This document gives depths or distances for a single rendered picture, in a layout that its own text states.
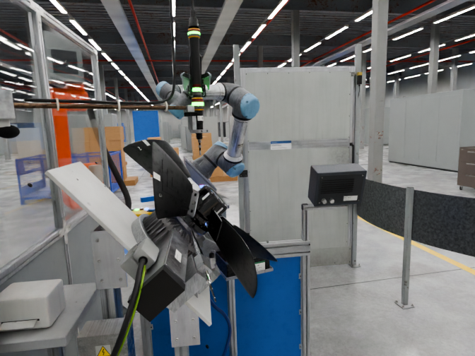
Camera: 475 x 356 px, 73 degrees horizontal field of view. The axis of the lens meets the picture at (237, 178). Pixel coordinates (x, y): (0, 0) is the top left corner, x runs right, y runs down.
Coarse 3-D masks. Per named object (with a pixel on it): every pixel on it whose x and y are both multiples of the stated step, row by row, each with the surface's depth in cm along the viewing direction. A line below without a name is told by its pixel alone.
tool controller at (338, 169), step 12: (312, 168) 166; (324, 168) 165; (336, 168) 165; (348, 168) 165; (360, 168) 165; (312, 180) 167; (324, 180) 161; (336, 180) 162; (348, 180) 163; (360, 180) 164; (312, 192) 168; (324, 192) 164; (336, 192) 164; (348, 192) 166; (360, 192) 166; (324, 204) 167; (336, 204) 168
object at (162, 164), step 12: (156, 144) 92; (156, 156) 89; (168, 156) 95; (156, 168) 87; (168, 168) 93; (156, 180) 85; (168, 180) 91; (180, 180) 98; (156, 192) 84; (168, 192) 90; (180, 192) 97; (192, 192) 105; (156, 204) 83; (168, 204) 90; (180, 204) 98; (156, 216) 82; (168, 216) 90
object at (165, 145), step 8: (136, 144) 119; (144, 144) 121; (160, 144) 127; (168, 144) 130; (128, 152) 114; (136, 152) 116; (144, 152) 118; (168, 152) 125; (136, 160) 114; (144, 160) 116; (176, 160) 123; (144, 168) 114; (184, 168) 122
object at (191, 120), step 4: (188, 108) 115; (192, 108) 116; (184, 112) 118; (188, 112) 116; (192, 112) 116; (196, 112) 117; (184, 116) 118; (188, 116) 116; (192, 116) 117; (188, 120) 119; (192, 120) 117; (196, 120) 118; (188, 124) 119; (192, 124) 117; (196, 124) 118; (188, 128) 119; (192, 128) 117; (196, 128) 118; (192, 132) 118; (196, 132) 118; (200, 132) 118; (204, 132) 119; (208, 132) 121
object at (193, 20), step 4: (192, 12) 114; (192, 16) 114; (192, 20) 113; (196, 20) 114; (192, 24) 113; (196, 24) 114; (200, 112) 119; (196, 116) 119; (200, 116) 119; (200, 120) 119; (200, 124) 119; (200, 128) 120; (196, 136) 121; (200, 136) 120
